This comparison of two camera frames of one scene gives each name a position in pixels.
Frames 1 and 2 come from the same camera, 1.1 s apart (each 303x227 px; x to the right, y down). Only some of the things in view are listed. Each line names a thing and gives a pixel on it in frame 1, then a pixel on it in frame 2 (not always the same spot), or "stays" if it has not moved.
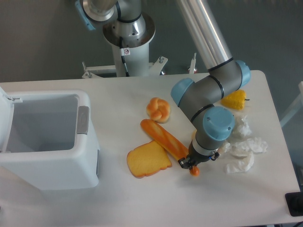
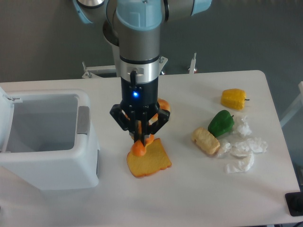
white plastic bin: [45, 139] stays
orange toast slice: [147, 159] stays
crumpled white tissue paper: [242, 150] stays
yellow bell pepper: [235, 100] stays
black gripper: [194, 158] -> [139, 101]
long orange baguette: [168, 142] -> [138, 148]
